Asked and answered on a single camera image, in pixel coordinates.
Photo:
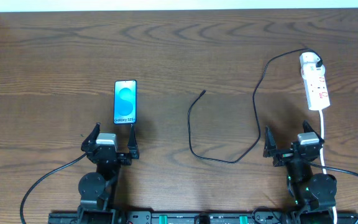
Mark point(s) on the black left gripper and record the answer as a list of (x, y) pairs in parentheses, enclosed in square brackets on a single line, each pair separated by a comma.
[(110, 156)]

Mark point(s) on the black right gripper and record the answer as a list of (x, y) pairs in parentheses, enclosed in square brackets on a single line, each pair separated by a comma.
[(291, 154)]

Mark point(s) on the blue Galaxy smartphone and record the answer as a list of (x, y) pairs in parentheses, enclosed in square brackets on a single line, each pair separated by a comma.
[(125, 102)]

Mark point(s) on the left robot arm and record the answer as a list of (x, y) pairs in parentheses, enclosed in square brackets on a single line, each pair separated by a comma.
[(98, 189)]

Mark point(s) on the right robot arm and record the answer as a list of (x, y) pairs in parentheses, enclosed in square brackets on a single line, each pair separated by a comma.
[(313, 193)]

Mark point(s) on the white USB charger plug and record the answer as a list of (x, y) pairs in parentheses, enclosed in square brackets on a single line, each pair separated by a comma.
[(310, 57)]

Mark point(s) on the white power strip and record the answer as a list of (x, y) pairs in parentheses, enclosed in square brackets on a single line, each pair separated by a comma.
[(315, 86)]

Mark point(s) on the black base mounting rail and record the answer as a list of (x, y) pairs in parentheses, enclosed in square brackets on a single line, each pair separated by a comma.
[(146, 217)]

